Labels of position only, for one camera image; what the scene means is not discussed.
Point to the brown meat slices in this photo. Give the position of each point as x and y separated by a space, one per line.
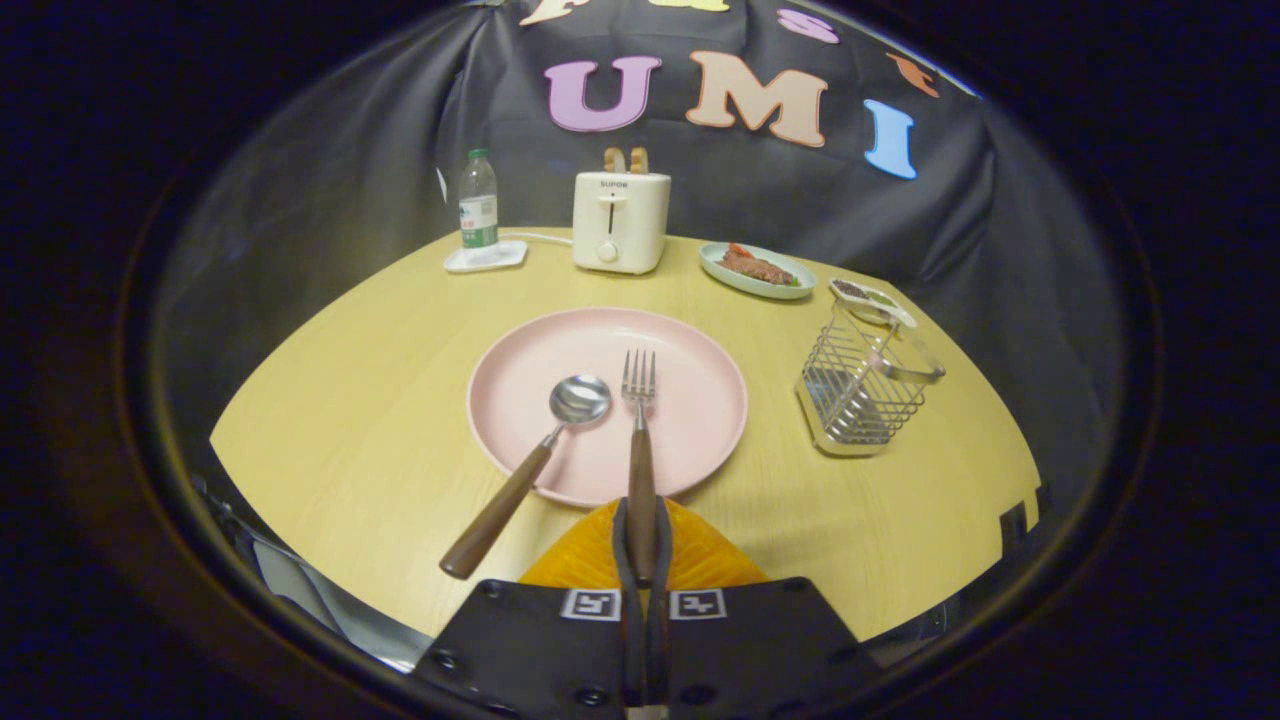
757 268

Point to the toast bread slice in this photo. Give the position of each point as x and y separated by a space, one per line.
615 162
639 161

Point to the red tomato slice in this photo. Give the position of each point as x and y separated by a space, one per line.
741 250

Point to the white toaster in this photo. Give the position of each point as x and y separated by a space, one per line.
630 220

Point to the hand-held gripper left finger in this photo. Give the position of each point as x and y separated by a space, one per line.
627 640

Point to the black backdrop cloth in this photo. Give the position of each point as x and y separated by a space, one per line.
300 200

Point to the clear plastic water bottle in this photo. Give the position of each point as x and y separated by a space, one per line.
479 205

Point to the white square pad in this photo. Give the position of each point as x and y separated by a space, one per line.
505 257

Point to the black block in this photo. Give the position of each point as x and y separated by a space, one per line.
1014 527
1041 502

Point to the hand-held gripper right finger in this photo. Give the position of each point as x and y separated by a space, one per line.
660 640

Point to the pink plate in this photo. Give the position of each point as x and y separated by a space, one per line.
690 400

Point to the white divided grain tray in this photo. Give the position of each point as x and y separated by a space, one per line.
868 294

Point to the pale green plate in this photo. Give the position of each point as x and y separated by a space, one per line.
730 279

